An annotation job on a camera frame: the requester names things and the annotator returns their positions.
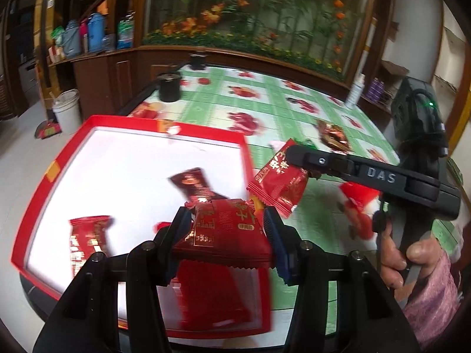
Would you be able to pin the red gold-print snack packet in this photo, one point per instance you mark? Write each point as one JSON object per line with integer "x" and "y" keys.
{"x": 279, "y": 187}

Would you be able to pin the large black cup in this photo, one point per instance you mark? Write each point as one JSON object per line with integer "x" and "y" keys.
{"x": 170, "y": 88}

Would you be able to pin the red white snack packet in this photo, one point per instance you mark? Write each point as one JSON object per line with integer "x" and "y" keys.
{"x": 358, "y": 206}

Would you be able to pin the purple bottle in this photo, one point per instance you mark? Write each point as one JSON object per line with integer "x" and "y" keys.
{"x": 372, "y": 90}
{"x": 380, "y": 90}

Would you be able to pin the brown foil snack wrapper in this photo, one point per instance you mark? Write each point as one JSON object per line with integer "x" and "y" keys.
{"x": 333, "y": 134}

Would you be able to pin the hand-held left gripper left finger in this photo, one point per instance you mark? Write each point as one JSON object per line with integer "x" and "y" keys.
{"x": 179, "y": 228}

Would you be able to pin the glass artificial flower display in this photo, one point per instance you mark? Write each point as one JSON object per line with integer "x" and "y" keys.
{"x": 257, "y": 7}

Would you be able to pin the small black cup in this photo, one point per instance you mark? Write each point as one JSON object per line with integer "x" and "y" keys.
{"x": 198, "y": 61}

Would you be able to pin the blue thermos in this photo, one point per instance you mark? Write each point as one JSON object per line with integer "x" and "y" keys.
{"x": 96, "y": 33}

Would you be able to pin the red thermos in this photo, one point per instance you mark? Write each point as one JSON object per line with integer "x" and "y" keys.
{"x": 84, "y": 36}

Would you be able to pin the green bag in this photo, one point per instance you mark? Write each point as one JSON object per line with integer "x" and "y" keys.
{"x": 57, "y": 33}

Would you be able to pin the red broom head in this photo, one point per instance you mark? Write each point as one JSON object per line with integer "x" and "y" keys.
{"x": 48, "y": 130}

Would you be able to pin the gold wooden pillar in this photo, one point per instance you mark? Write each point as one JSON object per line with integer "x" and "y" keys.
{"x": 46, "y": 25}

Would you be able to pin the large red snack packet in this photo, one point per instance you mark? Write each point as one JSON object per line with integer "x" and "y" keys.
{"x": 220, "y": 235}

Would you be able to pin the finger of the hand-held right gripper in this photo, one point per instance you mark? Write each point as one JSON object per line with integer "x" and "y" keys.
{"x": 316, "y": 161}

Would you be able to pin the person's right hand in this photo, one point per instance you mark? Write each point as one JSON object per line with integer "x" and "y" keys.
{"x": 423, "y": 252}

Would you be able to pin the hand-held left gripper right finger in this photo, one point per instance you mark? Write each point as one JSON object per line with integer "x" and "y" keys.
{"x": 275, "y": 244}

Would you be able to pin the wooden cabinet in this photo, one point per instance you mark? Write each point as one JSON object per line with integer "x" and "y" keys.
{"x": 110, "y": 70}

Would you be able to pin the white plastic bucket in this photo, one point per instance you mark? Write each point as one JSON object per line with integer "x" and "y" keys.
{"x": 68, "y": 114}

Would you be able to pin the person's right forearm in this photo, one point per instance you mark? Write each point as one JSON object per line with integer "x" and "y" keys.
{"x": 434, "y": 301}

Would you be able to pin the green checked fruit tablecloth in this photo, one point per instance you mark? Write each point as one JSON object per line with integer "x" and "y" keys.
{"x": 279, "y": 99}

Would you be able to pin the grey thermos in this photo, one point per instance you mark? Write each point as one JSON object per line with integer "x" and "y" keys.
{"x": 71, "y": 40}

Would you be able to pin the cardboard box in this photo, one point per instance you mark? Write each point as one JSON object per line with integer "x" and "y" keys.
{"x": 393, "y": 71}

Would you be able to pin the clear glass pitcher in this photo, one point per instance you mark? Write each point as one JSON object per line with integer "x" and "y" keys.
{"x": 108, "y": 43}

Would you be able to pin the red shallow box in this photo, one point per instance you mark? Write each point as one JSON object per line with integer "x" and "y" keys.
{"x": 128, "y": 161}

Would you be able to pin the dark red snack packet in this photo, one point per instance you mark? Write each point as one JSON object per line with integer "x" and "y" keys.
{"x": 195, "y": 185}

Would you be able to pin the white spray bottle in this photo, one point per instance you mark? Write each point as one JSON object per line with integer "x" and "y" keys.
{"x": 355, "y": 92}

